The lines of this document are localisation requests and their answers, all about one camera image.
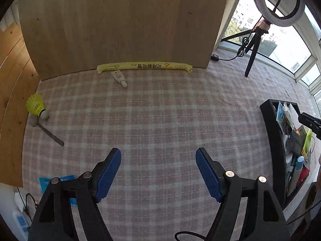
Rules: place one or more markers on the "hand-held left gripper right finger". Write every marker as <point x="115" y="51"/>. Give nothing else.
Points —
<point x="208" y="175"/>

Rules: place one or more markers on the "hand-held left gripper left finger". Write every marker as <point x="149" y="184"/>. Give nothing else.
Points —
<point x="107" y="175"/>

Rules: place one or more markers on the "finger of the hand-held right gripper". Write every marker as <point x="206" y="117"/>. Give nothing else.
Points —
<point x="311" y="123"/>

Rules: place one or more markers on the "black storage tray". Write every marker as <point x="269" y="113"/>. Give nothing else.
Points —
<point x="269" y="125"/>

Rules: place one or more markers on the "blue packet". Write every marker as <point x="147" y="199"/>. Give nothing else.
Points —
<point x="43" y="182"/>

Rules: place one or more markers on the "plaid cloth covered desktop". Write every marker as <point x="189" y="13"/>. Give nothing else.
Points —
<point x="160" y="120"/>

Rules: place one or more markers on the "green yellow packet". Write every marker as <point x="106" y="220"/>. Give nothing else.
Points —
<point x="307" y="143"/>

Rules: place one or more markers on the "colourful snack packet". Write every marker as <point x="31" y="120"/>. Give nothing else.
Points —
<point x="283" y="118"/>

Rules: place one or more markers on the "blue bottle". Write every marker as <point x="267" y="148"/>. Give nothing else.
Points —
<point x="299" y="165"/>

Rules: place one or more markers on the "red cloth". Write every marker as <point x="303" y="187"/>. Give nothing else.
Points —
<point x="303" y="175"/>

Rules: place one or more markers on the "grey stick with round head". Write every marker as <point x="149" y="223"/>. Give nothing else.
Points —
<point x="50" y="134"/>

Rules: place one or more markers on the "black tripod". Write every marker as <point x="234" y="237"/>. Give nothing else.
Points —
<point x="252" y="55"/>

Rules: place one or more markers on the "white power strip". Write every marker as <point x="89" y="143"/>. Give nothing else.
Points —
<point x="21" y="223"/>

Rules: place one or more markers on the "small white tube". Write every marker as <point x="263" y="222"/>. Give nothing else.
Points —
<point x="117" y="76"/>

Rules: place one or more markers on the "yellow shuttlecock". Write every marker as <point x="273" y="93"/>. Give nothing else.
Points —
<point x="35" y="104"/>

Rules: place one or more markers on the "black inline controller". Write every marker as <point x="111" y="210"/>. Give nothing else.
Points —
<point x="215" y="57"/>

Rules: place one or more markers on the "long yellow packet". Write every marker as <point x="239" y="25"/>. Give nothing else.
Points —
<point x="145" y="65"/>

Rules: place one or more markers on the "pine wood panel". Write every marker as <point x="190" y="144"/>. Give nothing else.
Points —
<point x="15" y="93"/>

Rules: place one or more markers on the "light wooden cabinet panel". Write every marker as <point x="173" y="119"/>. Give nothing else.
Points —
<point x="112" y="25"/>

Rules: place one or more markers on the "white window frame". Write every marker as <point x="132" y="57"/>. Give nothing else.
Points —
<point x="294" y="72"/>

